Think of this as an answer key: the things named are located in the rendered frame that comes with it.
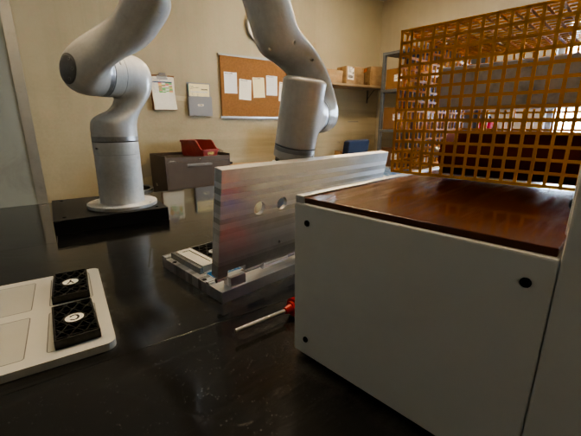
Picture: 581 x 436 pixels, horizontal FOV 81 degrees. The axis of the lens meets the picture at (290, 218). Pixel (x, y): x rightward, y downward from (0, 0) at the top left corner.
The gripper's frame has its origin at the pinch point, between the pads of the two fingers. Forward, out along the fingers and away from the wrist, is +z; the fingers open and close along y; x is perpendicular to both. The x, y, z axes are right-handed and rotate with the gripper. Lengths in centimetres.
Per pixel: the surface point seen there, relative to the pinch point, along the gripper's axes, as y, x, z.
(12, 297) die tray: 48.2, -9.6, 5.8
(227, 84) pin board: -173, -272, -6
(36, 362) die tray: 48.6, 11.1, 1.4
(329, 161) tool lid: 2.0, 11.0, -18.4
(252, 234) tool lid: 18.9, 11.6, -7.8
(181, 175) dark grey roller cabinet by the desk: -94, -220, 69
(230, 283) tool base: 23.3, 12.5, -0.6
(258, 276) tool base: 17.6, 12.6, 0.1
